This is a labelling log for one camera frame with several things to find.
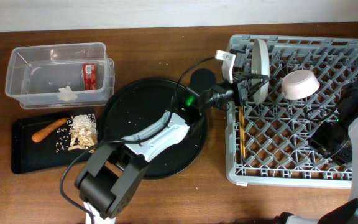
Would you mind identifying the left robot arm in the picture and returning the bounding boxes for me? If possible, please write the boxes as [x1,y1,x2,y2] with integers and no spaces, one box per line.
[75,50,269,223]

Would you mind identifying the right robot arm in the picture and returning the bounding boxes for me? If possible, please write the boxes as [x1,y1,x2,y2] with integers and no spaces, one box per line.
[308,81,358,224]

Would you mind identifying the grey dishwasher rack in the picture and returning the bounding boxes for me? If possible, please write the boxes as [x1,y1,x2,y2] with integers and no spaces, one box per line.
[225,35,358,189]

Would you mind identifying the black rectangular tray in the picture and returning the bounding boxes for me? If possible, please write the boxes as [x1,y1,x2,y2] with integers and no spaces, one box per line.
[11,108,96,174]

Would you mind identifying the white tissue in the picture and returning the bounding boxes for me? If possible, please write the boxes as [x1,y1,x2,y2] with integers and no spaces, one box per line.
[58,86,78,101]

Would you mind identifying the clear plastic waste bin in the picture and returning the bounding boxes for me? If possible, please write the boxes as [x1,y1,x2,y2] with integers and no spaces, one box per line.
[5,42,115,109]

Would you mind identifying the orange carrot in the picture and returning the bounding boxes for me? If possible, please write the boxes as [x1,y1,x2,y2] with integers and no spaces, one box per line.
[32,118,68,143]

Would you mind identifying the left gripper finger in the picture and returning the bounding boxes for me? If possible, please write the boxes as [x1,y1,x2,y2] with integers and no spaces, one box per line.
[234,72,269,81]
[246,78,269,99]

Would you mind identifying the round black serving tray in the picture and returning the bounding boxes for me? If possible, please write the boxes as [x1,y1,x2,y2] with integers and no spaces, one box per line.
[98,78,208,180]

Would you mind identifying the pile of white rice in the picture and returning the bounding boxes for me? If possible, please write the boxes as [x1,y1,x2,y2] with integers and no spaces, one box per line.
[54,114,97,154]

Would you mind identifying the pink bowl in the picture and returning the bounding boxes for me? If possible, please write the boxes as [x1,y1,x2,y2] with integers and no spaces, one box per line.
[281,70,320,100]

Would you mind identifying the red snack wrapper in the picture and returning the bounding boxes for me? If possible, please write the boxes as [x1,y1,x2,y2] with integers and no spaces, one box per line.
[81,63,97,90]

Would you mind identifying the pile of peanut shells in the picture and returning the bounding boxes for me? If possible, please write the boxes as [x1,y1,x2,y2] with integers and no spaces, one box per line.
[68,128,98,151]

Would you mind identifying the grey plate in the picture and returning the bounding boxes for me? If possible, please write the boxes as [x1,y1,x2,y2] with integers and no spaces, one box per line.
[251,39,270,105]

